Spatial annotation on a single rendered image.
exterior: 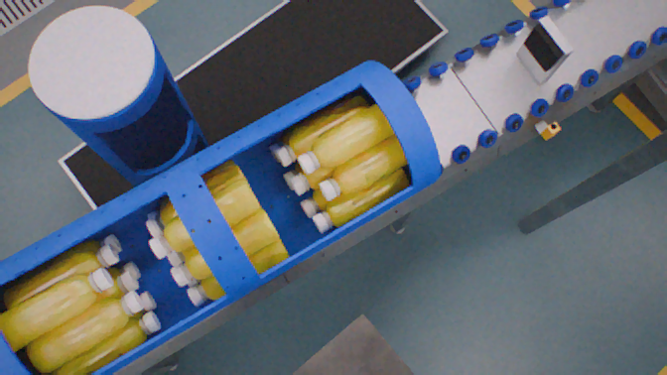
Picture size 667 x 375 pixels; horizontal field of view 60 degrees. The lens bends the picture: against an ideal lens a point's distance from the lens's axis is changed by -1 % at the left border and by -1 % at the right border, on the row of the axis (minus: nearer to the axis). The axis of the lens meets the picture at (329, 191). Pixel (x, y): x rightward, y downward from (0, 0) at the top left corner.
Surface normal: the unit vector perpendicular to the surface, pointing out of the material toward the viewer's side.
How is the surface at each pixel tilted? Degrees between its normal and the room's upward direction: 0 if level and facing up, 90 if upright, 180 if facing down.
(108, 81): 0
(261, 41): 0
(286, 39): 0
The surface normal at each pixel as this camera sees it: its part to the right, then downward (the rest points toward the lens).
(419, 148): 0.34, 0.33
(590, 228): 0.02, -0.25
